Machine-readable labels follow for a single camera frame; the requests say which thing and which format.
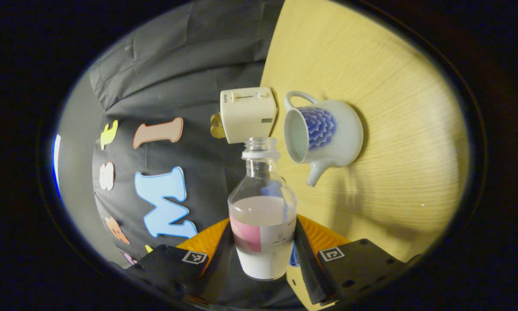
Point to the brown toast slice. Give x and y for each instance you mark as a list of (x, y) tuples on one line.
[(216, 119), (217, 131)]

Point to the blue folded towel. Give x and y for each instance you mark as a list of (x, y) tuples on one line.
[(294, 257)]

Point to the black backdrop cloth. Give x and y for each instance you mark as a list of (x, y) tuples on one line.
[(189, 65)]

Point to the white blue-flowered teacup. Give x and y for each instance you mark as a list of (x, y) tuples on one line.
[(345, 134)]

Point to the clear plastic water bottle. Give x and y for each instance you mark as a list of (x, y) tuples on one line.
[(263, 242)]

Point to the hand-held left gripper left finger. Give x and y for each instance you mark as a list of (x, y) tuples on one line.
[(219, 268)]

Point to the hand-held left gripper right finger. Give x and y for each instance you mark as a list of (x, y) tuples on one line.
[(308, 272)]

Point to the white toaster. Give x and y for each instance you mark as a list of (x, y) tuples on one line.
[(246, 112)]

